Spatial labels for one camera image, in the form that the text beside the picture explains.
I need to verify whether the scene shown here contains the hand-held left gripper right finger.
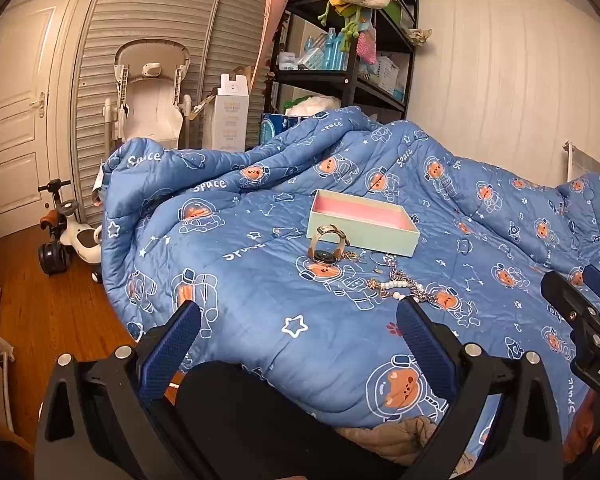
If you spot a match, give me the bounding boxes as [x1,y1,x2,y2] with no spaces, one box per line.
[396,296,566,480]

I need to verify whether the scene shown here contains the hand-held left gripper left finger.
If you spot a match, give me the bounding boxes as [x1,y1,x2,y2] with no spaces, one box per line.
[34,300,203,480]

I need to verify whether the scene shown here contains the white pearl bracelet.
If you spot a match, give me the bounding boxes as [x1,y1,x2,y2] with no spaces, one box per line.
[377,279,432,305]

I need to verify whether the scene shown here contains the green box with pink lining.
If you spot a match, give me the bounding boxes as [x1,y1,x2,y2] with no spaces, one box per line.
[306,189,422,259]

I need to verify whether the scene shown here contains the watch with beige strap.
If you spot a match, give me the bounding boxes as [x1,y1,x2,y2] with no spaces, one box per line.
[307,224,352,267]

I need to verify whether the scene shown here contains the beige cloth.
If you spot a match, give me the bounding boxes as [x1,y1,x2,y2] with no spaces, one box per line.
[336,416,481,467]

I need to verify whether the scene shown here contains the blue astronaut bear blanket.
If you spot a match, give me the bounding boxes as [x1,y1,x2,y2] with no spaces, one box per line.
[97,105,600,466]

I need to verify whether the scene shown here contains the white ride-on toy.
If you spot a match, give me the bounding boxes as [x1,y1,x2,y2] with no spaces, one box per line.
[36,178,104,277]

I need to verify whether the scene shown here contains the tall white carton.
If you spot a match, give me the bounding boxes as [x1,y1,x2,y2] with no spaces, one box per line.
[200,74,251,152]

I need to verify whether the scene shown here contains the blue tissue pack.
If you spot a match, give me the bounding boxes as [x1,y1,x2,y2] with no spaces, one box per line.
[259,112,302,145]

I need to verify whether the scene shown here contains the white baby high chair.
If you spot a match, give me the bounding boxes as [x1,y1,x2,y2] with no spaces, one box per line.
[102,40,194,150]

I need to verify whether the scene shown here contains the white plastic bag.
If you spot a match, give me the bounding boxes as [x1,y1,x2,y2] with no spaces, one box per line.
[284,94,342,117]

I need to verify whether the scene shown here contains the black metal shelf rack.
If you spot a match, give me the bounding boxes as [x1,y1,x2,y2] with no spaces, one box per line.
[266,0,422,126]

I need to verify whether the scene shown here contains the white storage basket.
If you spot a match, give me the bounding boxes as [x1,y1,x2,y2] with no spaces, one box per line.
[369,54,407,102]

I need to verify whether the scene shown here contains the white panelled door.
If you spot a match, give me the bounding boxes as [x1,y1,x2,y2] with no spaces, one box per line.
[0,0,88,242]

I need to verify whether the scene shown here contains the pink knitted cloth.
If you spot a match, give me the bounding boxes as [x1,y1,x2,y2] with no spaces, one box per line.
[356,30,379,67]

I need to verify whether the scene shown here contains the blue bottles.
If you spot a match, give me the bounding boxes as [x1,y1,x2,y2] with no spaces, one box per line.
[304,27,352,72]

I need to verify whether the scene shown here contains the grey louvered closet door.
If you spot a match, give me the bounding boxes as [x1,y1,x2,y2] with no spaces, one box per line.
[72,0,272,231]

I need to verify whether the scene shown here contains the green frog toy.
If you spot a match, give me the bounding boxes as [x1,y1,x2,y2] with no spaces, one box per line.
[317,0,377,55]

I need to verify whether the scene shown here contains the pink paper board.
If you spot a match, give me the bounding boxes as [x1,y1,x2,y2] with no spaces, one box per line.
[252,0,301,87]

